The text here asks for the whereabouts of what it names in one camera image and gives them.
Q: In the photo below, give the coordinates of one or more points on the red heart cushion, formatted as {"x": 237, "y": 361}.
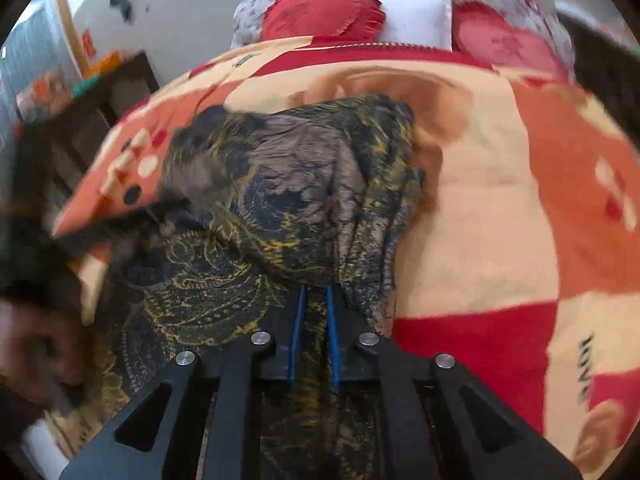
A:
{"x": 478, "y": 30}
{"x": 348, "y": 19}

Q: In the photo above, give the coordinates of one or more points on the dark wooden side table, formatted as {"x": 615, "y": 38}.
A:
{"x": 28, "y": 167}

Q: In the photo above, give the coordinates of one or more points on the floral brown blue garment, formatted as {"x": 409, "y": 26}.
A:
{"x": 315, "y": 195}

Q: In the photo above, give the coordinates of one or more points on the dark carved nightstand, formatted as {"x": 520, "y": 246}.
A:
{"x": 609, "y": 70}

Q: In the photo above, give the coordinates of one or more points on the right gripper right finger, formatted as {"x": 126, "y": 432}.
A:
{"x": 433, "y": 418}

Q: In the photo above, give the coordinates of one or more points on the left red heart cushion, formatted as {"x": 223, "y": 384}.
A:
{"x": 348, "y": 19}

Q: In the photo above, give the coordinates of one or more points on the person's left hand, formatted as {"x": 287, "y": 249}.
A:
{"x": 42, "y": 350}

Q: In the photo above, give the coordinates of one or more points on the right red heart cushion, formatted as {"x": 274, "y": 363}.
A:
{"x": 478, "y": 30}

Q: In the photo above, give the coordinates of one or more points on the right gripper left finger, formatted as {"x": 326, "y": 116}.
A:
{"x": 201, "y": 415}

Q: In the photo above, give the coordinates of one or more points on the orange red cream blanket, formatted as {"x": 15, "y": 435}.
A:
{"x": 521, "y": 259}

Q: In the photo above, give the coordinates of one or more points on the white small pillow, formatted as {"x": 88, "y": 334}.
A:
{"x": 425, "y": 23}

